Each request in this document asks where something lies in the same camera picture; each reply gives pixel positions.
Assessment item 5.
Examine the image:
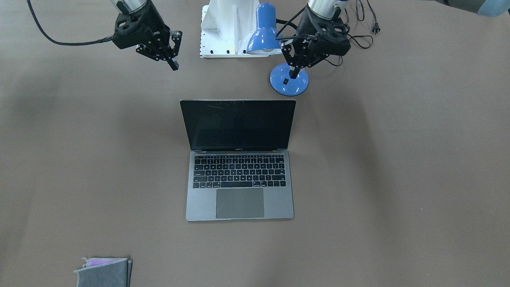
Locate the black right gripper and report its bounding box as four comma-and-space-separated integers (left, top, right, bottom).
112, 1, 182, 71

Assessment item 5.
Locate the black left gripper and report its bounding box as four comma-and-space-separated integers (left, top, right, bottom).
280, 10, 351, 79

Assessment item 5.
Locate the grey laptop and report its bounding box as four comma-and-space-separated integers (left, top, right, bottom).
180, 99, 296, 222

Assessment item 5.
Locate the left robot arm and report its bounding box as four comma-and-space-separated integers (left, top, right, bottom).
275, 0, 351, 79

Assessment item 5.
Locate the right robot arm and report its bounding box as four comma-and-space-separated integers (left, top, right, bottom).
112, 0, 182, 71

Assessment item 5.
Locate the blue desk lamp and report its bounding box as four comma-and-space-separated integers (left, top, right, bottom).
246, 2, 308, 96

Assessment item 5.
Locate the grey and purple cloth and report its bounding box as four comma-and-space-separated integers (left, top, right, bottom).
74, 258, 132, 287

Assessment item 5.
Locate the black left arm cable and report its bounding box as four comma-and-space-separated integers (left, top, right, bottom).
275, 6, 347, 40

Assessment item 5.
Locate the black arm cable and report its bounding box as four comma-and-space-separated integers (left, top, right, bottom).
275, 6, 347, 40
26, 0, 114, 46

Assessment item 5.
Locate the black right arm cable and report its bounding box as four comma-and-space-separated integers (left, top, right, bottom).
26, 0, 114, 46

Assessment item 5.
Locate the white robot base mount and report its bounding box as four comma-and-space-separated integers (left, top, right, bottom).
199, 0, 268, 58

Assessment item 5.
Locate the black lamp power cable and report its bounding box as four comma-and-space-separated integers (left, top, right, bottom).
324, 0, 381, 67

